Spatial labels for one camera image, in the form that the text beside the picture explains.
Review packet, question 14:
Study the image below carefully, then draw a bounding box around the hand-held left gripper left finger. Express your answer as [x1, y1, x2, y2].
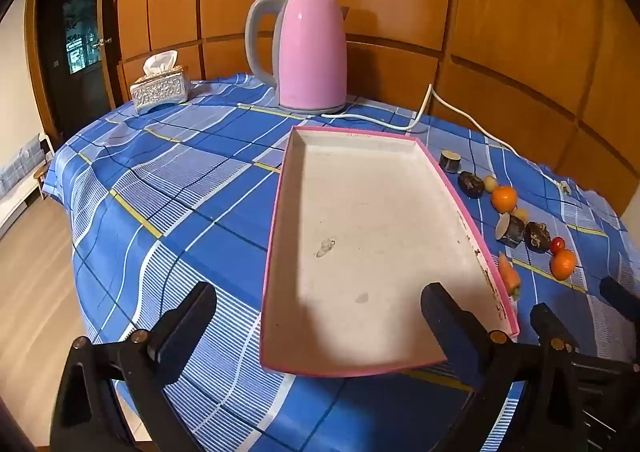
[49, 281, 218, 452]

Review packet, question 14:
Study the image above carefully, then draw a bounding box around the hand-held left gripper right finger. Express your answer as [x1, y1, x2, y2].
[420, 282, 539, 452]

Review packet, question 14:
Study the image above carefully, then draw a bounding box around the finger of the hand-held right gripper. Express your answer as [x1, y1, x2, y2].
[530, 303, 592, 452]
[599, 276, 640, 328]

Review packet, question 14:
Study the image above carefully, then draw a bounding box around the small orange carrot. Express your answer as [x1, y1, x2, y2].
[498, 252, 522, 302]

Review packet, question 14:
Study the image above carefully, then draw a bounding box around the orange mandarin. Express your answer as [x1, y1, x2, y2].
[549, 249, 578, 281]
[490, 185, 517, 214]

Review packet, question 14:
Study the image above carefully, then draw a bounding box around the dark brown water chestnut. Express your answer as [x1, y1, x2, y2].
[523, 221, 552, 253]
[458, 171, 485, 198]

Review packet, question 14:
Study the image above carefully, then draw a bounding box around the long dark sugarcane piece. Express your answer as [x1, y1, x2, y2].
[495, 213, 526, 249]

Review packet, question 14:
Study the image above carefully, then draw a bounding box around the pink cardboard tray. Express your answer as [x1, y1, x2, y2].
[259, 126, 521, 379]

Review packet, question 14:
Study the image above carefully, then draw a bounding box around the blue plaid tablecloth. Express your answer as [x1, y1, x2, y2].
[42, 73, 640, 452]

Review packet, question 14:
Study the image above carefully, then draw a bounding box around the wooden bench with cushion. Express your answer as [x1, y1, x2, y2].
[0, 132, 53, 239]

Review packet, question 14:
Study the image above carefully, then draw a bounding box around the silver patterned tissue box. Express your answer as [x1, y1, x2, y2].
[130, 66, 192, 114]

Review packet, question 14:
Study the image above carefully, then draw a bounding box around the white tissue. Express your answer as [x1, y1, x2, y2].
[141, 50, 179, 78]

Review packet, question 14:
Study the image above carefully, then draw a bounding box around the dark door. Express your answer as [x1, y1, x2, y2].
[35, 0, 118, 138]

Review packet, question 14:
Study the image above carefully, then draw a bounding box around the pink electric kettle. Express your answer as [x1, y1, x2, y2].
[244, 0, 349, 114]

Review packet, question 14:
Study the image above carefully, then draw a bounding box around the wooden wardrobe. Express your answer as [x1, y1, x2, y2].
[97, 0, 640, 213]

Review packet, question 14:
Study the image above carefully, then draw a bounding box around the white kettle power cord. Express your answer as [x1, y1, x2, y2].
[320, 84, 563, 185]

